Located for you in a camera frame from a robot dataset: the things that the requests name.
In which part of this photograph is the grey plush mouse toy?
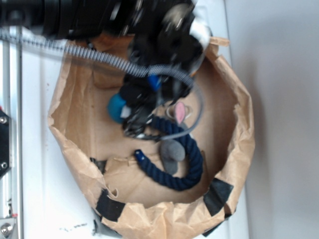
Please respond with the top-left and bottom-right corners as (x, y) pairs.
(160, 102), (192, 175)

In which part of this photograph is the aluminium frame rail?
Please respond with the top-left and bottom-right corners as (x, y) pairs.
(0, 41), (24, 239)

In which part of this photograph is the dark blue twisted rope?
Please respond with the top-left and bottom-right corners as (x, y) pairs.
(134, 116), (204, 192)

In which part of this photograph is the blue rubber ball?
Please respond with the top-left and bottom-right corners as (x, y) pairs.
(107, 93), (126, 123)

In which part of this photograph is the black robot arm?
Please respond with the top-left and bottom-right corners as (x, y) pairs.
(0, 0), (211, 140)

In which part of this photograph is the black metal bracket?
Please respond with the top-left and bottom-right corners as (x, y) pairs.
(0, 107), (11, 179)

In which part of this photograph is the brown paper-lined cardboard box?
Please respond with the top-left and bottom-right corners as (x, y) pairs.
(48, 37), (255, 239)

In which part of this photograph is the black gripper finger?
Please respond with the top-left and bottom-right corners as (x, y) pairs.
(121, 105), (161, 141)
(119, 81), (152, 105)

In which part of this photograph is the white plastic bin lid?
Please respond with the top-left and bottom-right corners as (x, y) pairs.
(20, 0), (250, 239)

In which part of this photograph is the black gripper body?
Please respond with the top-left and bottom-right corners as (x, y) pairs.
(127, 4), (211, 100)

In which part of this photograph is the grey corrugated cable conduit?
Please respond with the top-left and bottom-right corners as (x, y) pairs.
(0, 27), (205, 142)

